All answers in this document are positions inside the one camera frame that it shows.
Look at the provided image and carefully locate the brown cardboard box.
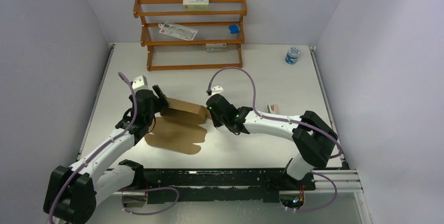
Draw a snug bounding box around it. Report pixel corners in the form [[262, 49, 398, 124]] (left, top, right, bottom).
[[145, 98, 210, 155]]

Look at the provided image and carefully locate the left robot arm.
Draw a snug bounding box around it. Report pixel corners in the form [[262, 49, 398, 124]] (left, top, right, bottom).
[[43, 81, 169, 223]]

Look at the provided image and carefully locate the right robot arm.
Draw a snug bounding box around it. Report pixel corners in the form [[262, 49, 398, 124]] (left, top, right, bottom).
[[206, 94, 338, 189]]

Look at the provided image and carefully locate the grey box lower shelf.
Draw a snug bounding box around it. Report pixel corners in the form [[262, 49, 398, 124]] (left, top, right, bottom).
[[205, 43, 228, 52]]

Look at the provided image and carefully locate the white green box top shelf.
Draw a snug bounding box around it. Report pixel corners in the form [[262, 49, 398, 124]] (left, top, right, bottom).
[[182, 0, 209, 12]]

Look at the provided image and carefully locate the small pink white stapler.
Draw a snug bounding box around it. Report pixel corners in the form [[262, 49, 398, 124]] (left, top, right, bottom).
[[267, 104, 279, 115]]

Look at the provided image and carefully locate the wooden three-tier shelf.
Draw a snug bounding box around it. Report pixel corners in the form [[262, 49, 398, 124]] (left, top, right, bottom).
[[132, 0, 247, 71]]

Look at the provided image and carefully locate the flat plastic blister package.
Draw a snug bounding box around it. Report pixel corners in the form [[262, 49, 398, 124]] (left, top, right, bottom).
[[158, 23, 198, 41]]

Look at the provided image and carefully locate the small blue object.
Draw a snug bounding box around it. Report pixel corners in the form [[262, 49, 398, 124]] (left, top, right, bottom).
[[228, 25, 241, 34]]

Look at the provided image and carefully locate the blue white round jar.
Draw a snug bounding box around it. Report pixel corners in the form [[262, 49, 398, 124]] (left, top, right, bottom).
[[285, 47, 301, 64]]

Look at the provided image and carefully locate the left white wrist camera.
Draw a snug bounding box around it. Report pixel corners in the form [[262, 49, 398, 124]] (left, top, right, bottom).
[[131, 75, 149, 92]]

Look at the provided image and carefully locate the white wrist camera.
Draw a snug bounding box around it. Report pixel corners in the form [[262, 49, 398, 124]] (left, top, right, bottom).
[[131, 75, 149, 92], [206, 84, 224, 96]]

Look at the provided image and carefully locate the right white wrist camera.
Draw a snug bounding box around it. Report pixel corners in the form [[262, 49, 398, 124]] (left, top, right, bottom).
[[206, 84, 224, 96]]

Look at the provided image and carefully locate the black base frame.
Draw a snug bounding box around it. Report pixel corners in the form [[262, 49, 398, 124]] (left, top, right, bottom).
[[124, 168, 316, 204]]

